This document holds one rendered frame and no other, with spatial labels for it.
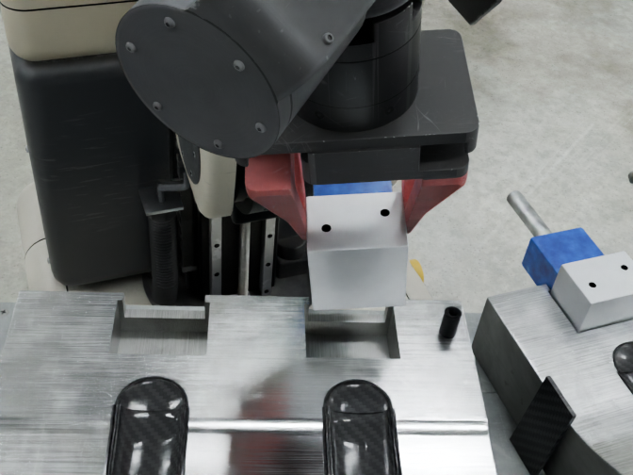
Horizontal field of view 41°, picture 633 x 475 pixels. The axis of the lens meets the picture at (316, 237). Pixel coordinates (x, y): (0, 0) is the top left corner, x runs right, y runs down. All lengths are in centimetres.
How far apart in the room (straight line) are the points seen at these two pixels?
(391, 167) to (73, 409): 21
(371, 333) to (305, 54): 32
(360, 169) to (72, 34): 73
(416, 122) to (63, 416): 23
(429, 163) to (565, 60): 224
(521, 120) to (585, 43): 49
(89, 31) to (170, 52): 80
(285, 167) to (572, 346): 26
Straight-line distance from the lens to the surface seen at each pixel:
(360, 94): 34
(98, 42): 106
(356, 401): 47
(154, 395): 46
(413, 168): 36
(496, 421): 58
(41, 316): 50
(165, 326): 52
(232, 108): 25
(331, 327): 52
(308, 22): 23
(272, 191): 37
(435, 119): 36
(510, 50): 259
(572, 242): 61
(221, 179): 84
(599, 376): 56
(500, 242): 191
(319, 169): 36
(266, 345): 48
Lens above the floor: 126
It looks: 44 degrees down
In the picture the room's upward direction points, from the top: 6 degrees clockwise
